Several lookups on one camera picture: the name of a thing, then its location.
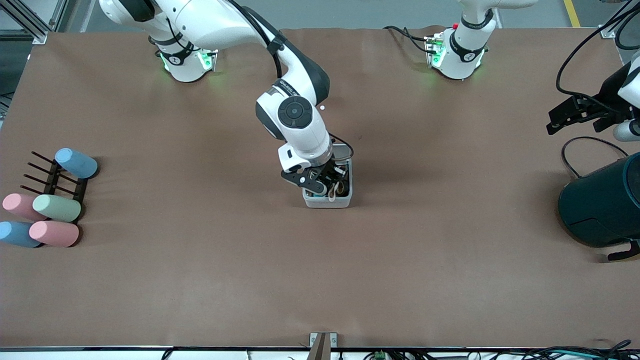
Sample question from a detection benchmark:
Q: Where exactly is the pink cup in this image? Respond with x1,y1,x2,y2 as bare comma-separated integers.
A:
28,220,80,248
2,193,49,221

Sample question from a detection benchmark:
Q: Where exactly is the black cable under table edge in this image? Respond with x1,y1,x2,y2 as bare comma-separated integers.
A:
520,339,635,360

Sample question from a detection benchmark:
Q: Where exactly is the white square lidded bin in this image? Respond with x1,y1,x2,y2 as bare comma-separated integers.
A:
302,143,354,209

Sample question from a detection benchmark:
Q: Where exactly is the green cup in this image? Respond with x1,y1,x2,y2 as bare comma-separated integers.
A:
32,194,82,223

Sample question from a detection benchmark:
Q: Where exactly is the dark teal cylindrical speaker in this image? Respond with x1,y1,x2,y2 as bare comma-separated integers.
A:
558,152,640,249

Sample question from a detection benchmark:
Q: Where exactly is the aluminium frame profile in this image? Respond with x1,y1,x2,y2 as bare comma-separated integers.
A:
0,0,70,46

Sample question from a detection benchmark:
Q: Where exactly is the blue cup on rack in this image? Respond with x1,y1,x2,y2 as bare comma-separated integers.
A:
54,147,100,180

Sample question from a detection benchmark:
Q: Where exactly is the brown paper table cover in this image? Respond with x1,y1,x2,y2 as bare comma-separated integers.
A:
0,26,640,350

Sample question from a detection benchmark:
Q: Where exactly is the metal bracket with post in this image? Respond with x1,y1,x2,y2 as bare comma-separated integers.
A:
308,332,338,360

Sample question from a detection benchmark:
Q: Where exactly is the base connector box green light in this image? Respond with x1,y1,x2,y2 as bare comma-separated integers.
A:
198,49,221,72
424,32,447,69

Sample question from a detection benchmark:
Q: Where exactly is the black thin looped cable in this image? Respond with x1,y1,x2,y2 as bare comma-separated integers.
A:
560,135,630,180

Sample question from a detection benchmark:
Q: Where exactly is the black curved handle piece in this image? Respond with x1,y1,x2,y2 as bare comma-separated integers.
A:
607,239,640,262

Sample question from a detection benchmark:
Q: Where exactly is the black peg rack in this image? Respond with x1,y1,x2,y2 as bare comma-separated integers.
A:
20,150,89,202

